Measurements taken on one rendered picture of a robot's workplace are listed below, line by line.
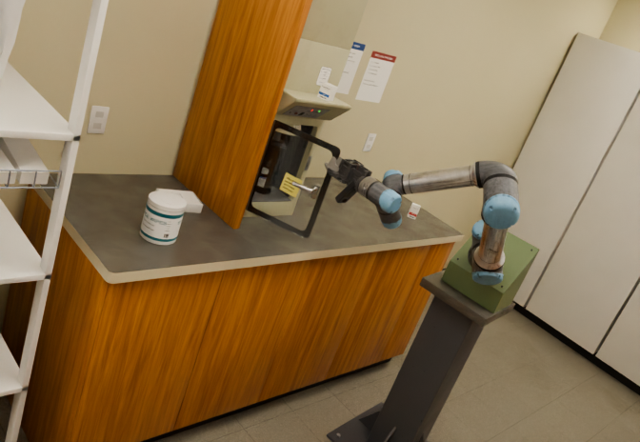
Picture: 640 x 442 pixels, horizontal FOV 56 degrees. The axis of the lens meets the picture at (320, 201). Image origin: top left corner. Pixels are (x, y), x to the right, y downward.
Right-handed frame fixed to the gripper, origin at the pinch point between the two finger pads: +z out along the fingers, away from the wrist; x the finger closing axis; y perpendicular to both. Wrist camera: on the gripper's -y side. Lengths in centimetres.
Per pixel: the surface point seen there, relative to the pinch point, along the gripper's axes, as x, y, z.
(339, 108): -13.8, 18.5, 16.2
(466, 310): -51, -38, -53
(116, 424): 61, -107, 0
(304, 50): 4.2, 36.1, 27.3
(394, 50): -102, 39, 70
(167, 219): 56, -27, 11
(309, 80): -3.4, 24.9, 27.3
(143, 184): 38, -37, 58
